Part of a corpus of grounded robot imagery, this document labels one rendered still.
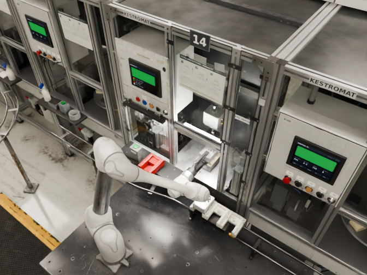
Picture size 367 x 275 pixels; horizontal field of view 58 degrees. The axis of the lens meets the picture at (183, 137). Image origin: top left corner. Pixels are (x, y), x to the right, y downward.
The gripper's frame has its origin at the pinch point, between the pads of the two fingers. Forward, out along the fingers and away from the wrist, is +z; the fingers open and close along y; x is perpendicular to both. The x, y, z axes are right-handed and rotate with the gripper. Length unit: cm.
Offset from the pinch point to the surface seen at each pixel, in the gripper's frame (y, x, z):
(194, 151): -10.8, 15.1, 7.6
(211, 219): -17.7, -26.6, -31.7
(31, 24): 65, 151, -15
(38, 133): -102, 234, -12
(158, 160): -6.3, 29.1, -19.1
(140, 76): 63, 41, -15
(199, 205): -8.3, -17.2, -33.0
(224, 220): -13.2, -35.4, -29.7
